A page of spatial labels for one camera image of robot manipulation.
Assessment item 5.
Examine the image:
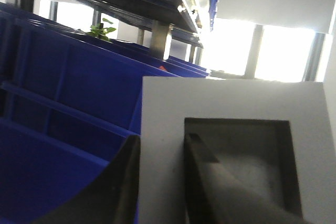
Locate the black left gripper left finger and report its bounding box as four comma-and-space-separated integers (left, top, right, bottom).
33, 135, 141, 223

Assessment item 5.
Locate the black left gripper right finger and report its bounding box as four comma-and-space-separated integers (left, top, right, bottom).
183, 133, 306, 223

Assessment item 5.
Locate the gray square foam base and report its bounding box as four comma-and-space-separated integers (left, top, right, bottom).
139, 77, 335, 223

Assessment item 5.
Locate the large blue bin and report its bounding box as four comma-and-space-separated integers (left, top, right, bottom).
1, 3, 208, 223

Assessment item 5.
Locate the green plant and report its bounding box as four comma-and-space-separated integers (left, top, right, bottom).
86, 18, 117, 41

